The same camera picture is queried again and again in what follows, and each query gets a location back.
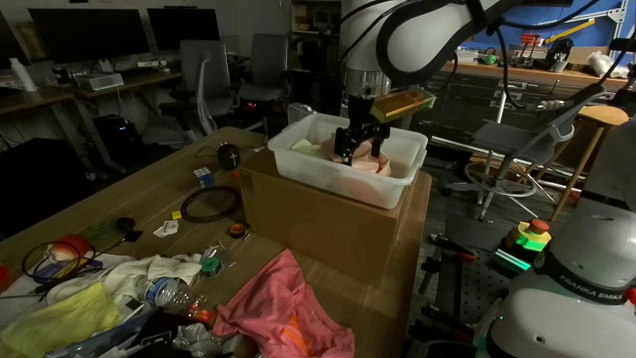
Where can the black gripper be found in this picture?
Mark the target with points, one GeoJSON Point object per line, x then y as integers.
{"type": "Point", "coordinates": [366, 116]}

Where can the white cloth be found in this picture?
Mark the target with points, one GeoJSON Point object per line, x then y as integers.
{"type": "Point", "coordinates": [166, 267]}

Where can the white plastic bin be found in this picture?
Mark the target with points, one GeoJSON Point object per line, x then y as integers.
{"type": "Point", "coordinates": [319, 173]}

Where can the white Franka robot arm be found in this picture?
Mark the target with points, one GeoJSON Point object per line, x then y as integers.
{"type": "Point", "coordinates": [424, 40]}

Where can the emergency stop button box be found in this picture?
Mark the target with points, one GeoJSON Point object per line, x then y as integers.
{"type": "Point", "coordinates": [531, 237]}

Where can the grey office chair white frame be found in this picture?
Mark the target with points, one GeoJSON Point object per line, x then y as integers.
{"type": "Point", "coordinates": [203, 72]}

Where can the small black computer monitor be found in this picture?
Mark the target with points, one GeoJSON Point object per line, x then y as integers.
{"type": "Point", "coordinates": [182, 26]}

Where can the cream peach shirt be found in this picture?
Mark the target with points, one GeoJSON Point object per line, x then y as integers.
{"type": "Point", "coordinates": [364, 169]}

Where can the white crumpled paper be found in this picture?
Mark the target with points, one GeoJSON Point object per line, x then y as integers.
{"type": "Point", "coordinates": [168, 229]}

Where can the black round ball object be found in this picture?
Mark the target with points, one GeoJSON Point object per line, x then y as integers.
{"type": "Point", "coordinates": [229, 155]}

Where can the crumpled silver plastic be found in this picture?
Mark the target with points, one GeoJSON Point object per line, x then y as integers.
{"type": "Point", "coordinates": [196, 338]}

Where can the clear plastic water bottle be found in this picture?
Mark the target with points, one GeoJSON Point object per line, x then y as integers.
{"type": "Point", "coordinates": [164, 293]}

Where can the small orange-red wrapper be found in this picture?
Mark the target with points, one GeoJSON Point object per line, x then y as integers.
{"type": "Point", "coordinates": [201, 312]}

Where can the grey high-back office chair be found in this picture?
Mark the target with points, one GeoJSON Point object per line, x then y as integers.
{"type": "Point", "coordinates": [269, 62]}

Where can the green tape roll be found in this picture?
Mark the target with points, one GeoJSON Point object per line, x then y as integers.
{"type": "Point", "coordinates": [211, 267]}

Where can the yellow-green cloth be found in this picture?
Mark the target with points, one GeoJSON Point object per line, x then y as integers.
{"type": "Point", "coordinates": [60, 324]}

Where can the wooden back workbench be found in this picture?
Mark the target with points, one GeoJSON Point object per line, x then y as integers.
{"type": "Point", "coordinates": [529, 72]}

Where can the brown cardboard box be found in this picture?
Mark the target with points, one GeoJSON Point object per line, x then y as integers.
{"type": "Point", "coordinates": [319, 225]}

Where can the wooden office desk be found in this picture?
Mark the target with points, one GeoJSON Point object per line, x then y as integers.
{"type": "Point", "coordinates": [40, 100]}

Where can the pink shirt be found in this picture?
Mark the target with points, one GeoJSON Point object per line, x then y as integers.
{"type": "Point", "coordinates": [279, 304]}

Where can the wooden stool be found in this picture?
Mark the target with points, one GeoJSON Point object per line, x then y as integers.
{"type": "Point", "coordinates": [599, 114]}

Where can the small yellow block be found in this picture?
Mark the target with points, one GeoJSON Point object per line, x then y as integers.
{"type": "Point", "coordinates": [176, 215]}

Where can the small red-brown round object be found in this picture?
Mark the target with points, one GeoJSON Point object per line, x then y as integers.
{"type": "Point", "coordinates": [239, 229]}

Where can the grey swivel chair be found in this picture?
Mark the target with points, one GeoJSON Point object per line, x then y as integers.
{"type": "Point", "coordinates": [517, 139]}

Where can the white desktop device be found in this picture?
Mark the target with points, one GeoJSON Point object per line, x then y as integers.
{"type": "Point", "coordinates": [106, 82]}

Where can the black metal clamp stand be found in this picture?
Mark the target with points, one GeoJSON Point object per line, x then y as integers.
{"type": "Point", "coordinates": [450, 285]}

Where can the wide black computer monitor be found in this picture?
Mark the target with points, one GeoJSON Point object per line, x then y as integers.
{"type": "Point", "coordinates": [90, 32]}

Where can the Rubik's cube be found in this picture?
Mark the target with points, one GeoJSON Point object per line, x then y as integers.
{"type": "Point", "coordinates": [203, 177]}

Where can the dark storage shelf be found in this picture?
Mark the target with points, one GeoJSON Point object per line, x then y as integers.
{"type": "Point", "coordinates": [315, 40]}

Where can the small black knob object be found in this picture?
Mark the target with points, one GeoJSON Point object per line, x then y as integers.
{"type": "Point", "coordinates": [128, 225]}

